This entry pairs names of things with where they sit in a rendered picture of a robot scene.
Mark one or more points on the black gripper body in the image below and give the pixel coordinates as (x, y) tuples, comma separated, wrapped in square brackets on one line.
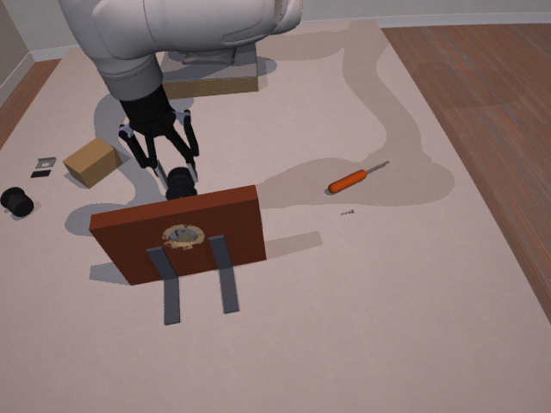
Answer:
[(150, 108)]

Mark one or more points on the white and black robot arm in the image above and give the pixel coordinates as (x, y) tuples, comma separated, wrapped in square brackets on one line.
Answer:
[(122, 37)]

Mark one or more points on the black flat plate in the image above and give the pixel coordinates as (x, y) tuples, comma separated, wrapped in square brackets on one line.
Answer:
[(40, 173)]

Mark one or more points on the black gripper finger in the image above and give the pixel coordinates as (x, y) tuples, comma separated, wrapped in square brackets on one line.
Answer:
[(172, 135), (126, 133)]

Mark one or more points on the orange-handled screwdriver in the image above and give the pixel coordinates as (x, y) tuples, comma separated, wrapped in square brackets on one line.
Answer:
[(351, 179)]

